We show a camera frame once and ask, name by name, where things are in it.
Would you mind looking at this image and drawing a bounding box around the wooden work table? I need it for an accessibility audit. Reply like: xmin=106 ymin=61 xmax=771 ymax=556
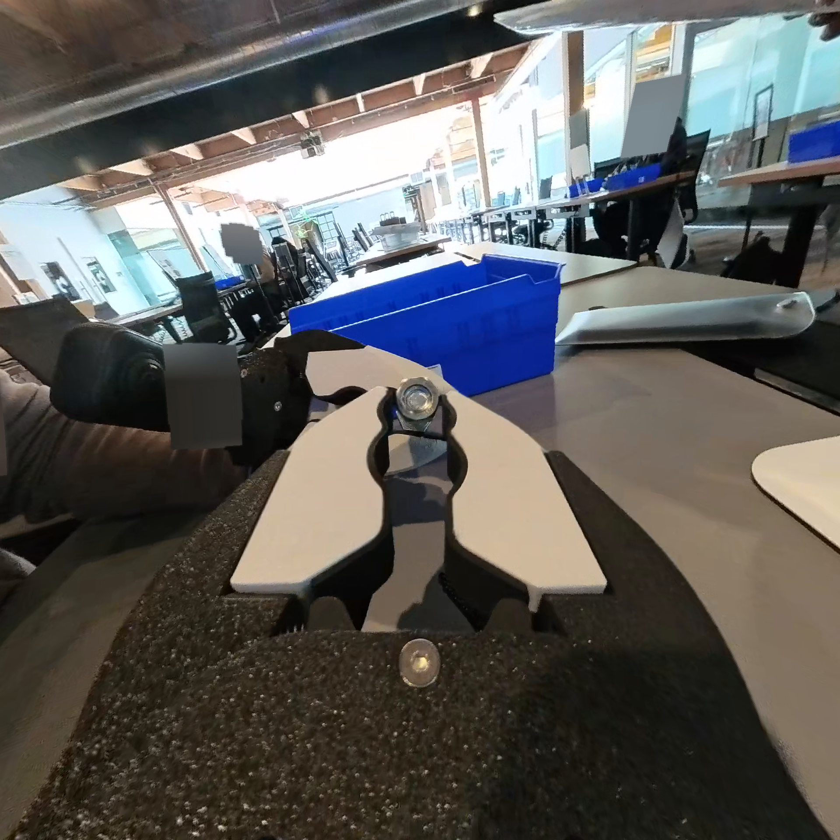
xmin=535 ymin=172 xmax=697 ymax=260

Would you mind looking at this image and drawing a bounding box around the person's left forearm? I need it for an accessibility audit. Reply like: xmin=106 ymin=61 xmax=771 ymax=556
xmin=0 ymin=357 xmax=247 ymax=526

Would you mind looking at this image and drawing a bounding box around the small blue bin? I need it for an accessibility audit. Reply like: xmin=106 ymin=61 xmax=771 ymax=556
xmin=787 ymin=128 xmax=840 ymax=164
xmin=567 ymin=164 xmax=664 ymax=198

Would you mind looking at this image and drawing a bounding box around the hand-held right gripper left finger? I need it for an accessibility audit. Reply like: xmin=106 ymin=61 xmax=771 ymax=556
xmin=230 ymin=386 xmax=395 ymax=596

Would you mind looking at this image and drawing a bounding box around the white paper sheet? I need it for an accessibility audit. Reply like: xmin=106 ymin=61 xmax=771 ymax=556
xmin=492 ymin=0 xmax=818 ymax=34

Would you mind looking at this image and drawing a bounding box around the wooden side table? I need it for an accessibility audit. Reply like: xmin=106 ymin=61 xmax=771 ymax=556
xmin=718 ymin=157 xmax=840 ymax=290

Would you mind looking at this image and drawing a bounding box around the grey metal clamp lever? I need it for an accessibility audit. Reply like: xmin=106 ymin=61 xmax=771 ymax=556
xmin=554 ymin=292 xmax=818 ymax=347

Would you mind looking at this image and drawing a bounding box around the beige table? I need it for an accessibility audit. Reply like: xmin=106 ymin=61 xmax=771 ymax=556
xmin=453 ymin=241 xmax=639 ymax=287

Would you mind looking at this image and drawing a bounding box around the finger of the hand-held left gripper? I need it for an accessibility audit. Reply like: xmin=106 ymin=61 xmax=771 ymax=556
xmin=384 ymin=433 xmax=450 ymax=475
xmin=304 ymin=348 xmax=465 ymax=399

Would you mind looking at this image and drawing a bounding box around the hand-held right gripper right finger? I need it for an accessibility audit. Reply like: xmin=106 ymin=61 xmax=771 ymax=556
xmin=443 ymin=394 xmax=608 ymax=613

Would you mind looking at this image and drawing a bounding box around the blue plastic bin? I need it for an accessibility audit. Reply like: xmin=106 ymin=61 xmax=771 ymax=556
xmin=289 ymin=255 xmax=565 ymax=398

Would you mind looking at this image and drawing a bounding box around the silver hex nut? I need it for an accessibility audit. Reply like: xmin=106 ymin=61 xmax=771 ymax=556
xmin=395 ymin=379 xmax=439 ymax=421

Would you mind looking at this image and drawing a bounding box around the brown wooden post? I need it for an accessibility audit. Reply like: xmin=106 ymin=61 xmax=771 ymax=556
xmin=563 ymin=29 xmax=586 ymax=181

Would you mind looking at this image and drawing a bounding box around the group of black office chairs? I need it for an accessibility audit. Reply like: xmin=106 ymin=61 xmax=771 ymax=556
xmin=164 ymin=217 xmax=368 ymax=345

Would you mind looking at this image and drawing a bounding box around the stack of grey trays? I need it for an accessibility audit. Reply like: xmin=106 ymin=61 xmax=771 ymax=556
xmin=371 ymin=220 xmax=424 ymax=252

